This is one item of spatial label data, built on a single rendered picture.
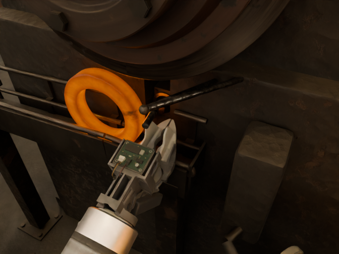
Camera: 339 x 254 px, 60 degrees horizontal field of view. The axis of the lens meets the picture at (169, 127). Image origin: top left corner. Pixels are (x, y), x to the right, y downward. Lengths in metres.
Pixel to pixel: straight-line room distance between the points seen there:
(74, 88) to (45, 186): 0.97
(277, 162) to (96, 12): 0.33
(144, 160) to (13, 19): 0.49
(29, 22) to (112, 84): 0.29
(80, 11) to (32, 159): 1.38
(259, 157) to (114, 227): 0.24
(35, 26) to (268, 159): 0.57
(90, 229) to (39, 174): 1.16
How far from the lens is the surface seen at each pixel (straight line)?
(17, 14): 0.84
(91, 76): 0.58
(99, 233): 0.46
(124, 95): 0.56
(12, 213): 1.51
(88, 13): 0.37
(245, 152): 0.48
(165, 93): 0.64
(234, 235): 0.61
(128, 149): 0.49
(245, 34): 0.38
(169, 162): 0.54
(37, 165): 1.66
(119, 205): 0.46
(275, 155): 0.49
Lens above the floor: 1.13
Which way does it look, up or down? 41 degrees down
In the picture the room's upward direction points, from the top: straight up
